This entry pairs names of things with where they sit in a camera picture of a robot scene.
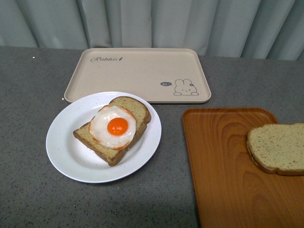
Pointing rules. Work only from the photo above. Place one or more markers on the fried egg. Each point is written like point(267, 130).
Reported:
point(113, 127)

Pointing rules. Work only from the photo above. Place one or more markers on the white round plate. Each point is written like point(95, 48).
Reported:
point(73, 159)

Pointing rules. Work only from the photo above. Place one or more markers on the brown bread slice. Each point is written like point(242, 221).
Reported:
point(111, 156)
point(278, 148)

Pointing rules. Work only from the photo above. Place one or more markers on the beige rabbit tray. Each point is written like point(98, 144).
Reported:
point(158, 75)

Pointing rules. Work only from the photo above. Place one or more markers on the brown wooden tray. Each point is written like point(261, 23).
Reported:
point(231, 191)

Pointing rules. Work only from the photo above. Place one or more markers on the grey-green curtain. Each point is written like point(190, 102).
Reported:
point(262, 29)

